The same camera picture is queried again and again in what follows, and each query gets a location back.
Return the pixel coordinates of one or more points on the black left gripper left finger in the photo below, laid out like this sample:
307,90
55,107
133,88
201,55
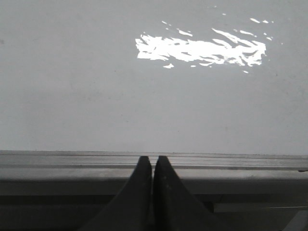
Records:
128,210

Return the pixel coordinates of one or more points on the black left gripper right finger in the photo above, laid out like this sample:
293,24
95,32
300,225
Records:
175,208

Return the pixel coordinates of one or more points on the white whiteboard with aluminium frame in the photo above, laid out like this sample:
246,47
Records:
219,87

